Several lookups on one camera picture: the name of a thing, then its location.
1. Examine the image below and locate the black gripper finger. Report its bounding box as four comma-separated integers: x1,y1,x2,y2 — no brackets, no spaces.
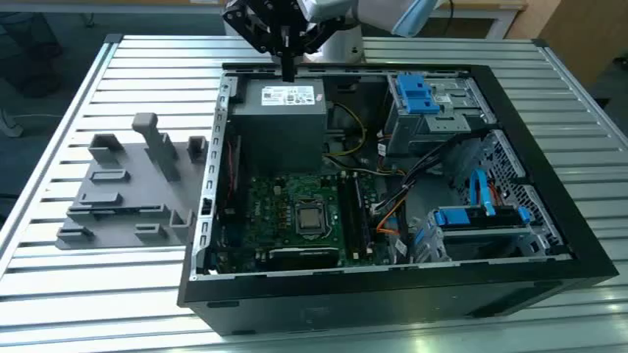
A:
289,17,344,82
221,0,292,82

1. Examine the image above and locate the black RAM slot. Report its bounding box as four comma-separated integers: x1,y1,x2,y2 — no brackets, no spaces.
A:
337,174,362,258

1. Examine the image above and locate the blue drive bay latch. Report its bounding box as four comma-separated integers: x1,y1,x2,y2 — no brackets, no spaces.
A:
397,73,438,115

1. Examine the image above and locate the grey power supply unit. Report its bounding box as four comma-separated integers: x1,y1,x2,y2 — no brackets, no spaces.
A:
229,77,329,174

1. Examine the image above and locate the silver drive cage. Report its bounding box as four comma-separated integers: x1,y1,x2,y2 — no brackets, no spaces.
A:
384,73,496,157

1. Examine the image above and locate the white-framed wooden desk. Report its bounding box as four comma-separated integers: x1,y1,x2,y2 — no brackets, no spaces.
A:
425,0,529,40

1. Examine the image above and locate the CPU socket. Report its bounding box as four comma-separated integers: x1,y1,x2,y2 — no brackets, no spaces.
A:
292,197,329,240

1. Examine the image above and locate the black mesh waste bin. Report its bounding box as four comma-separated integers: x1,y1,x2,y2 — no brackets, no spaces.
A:
0,10,64,99

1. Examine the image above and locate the grey plastic parts rack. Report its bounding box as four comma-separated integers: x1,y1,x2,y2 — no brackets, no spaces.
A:
53,112,209,251

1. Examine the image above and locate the silver CPU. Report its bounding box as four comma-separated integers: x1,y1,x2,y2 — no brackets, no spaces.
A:
297,208,322,229

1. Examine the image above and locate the green motherboard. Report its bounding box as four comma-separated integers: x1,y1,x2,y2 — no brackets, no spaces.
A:
244,172,393,271

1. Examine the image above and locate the wooden cabinet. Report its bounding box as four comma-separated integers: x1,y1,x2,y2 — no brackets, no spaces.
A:
509,0,628,100

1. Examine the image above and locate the blue disk carrier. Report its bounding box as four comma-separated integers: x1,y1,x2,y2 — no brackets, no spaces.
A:
433,206,530,231

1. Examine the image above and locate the white furniture leg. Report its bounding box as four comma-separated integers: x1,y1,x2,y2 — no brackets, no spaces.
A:
0,106,24,139

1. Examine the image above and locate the black graphics card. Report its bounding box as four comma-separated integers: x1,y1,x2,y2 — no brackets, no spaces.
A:
266,246,340,271

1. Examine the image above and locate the silver disk bay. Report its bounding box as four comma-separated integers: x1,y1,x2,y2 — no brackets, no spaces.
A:
409,209,562,264

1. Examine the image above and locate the black open PC case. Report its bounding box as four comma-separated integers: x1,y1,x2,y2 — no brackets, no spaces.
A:
176,62,620,336

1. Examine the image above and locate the yellow wire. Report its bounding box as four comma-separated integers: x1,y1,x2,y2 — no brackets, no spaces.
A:
325,102,368,157

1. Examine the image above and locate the black cable bundle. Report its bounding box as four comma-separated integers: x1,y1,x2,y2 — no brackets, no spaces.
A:
372,131,488,218

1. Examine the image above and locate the orange wire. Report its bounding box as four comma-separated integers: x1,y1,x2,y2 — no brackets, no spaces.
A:
376,210,401,235

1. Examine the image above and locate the blue flat wire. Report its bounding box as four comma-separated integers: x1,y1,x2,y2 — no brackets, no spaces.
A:
469,169,496,216

